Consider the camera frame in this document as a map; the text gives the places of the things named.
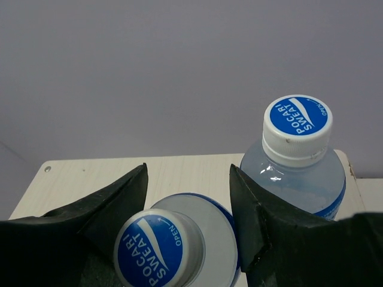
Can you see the white two-tier shelf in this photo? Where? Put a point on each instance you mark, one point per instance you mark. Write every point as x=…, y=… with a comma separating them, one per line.
x=60, y=182

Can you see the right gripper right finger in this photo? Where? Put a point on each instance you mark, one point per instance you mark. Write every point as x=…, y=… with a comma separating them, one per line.
x=282, y=245

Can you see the Pocari Sweat bottle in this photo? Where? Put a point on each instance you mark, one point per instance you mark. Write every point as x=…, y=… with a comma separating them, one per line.
x=185, y=239
x=293, y=160

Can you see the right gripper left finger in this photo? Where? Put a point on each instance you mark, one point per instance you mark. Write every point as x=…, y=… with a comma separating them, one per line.
x=72, y=245

